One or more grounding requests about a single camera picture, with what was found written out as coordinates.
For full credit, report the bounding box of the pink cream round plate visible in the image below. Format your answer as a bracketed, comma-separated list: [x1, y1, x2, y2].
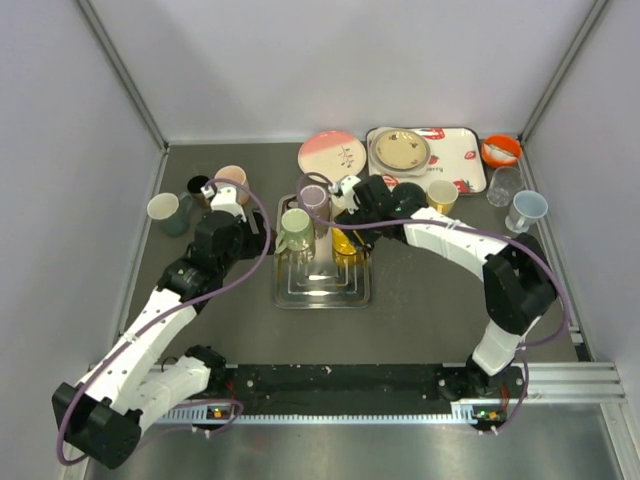
[298, 130, 367, 182]

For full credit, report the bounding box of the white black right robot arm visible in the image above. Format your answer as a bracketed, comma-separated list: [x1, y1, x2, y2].
[329, 175, 558, 396]

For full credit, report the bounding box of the cream white mug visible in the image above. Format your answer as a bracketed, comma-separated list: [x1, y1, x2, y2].
[331, 195, 348, 216]

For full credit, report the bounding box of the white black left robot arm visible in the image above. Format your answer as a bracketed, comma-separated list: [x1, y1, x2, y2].
[52, 207, 274, 469]

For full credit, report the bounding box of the beige floral bowl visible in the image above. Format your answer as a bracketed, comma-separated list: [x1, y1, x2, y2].
[369, 128, 431, 177]

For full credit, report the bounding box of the mauve purple mug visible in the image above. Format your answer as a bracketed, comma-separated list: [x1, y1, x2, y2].
[297, 185, 330, 227]

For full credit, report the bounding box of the clear drinking glass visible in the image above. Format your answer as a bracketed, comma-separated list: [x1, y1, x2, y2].
[486, 166, 524, 207]

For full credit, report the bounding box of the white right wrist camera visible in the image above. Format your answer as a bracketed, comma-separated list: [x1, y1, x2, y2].
[328, 175, 361, 202]

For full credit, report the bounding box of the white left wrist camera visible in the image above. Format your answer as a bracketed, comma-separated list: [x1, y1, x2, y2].
[201, 183, 244, 217]

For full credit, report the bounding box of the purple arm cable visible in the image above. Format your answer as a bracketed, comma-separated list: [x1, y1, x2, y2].
[297, 171, 573, 436]
[55, 178, 274, 466]

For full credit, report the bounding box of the orange yellow mug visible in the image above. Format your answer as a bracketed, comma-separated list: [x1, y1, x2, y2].
[331, 228, 366, 268]

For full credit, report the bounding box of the dark grey green mug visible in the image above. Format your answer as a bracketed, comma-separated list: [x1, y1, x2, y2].
[392, 182, 427, 208]

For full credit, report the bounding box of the light blue cup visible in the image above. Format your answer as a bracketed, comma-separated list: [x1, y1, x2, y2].
[505, 190, 548, 234]

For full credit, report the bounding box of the grey slotted cable duct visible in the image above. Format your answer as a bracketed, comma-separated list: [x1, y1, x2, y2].
[159, 402, 481, 425]

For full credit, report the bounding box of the pink white mug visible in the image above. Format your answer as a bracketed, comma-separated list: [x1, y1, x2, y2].
[215, 165, 250, 205]

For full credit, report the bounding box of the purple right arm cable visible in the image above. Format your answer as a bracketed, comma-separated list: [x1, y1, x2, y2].
[297, 171, 573, 436]

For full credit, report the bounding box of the light green mug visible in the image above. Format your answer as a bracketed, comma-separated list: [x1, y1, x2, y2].
[275, 208, 314, 254]

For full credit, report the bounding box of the steel mug tray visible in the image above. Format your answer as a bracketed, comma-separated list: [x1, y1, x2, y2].
[273, 195, 372, 309]

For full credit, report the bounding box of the pale yellow mug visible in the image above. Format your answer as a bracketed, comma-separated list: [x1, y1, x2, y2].
[426, 180, 459, 215]

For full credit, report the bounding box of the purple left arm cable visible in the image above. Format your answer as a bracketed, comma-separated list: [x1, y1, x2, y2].
[55, 178, 274, 466]

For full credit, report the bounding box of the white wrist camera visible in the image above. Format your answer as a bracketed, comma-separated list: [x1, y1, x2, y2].
[328, 175, 361, 202]
[201, 183, 244, 217]

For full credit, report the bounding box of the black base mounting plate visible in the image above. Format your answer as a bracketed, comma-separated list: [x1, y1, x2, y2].
[209, 361, 526, 416]

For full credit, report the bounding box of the orange bowl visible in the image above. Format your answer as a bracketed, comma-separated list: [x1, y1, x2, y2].
[481, 134, 522, 168]

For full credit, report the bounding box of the teal mug white inside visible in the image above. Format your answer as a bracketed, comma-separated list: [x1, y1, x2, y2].
[146, 192, 194, 237]

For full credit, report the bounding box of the dark brown patterned cup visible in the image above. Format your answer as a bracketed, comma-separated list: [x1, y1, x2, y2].
[187, 175, 210, 211]

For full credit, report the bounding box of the strawberry pattern square tray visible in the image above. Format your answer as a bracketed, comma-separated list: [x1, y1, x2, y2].
[366, 126, 487, 196]

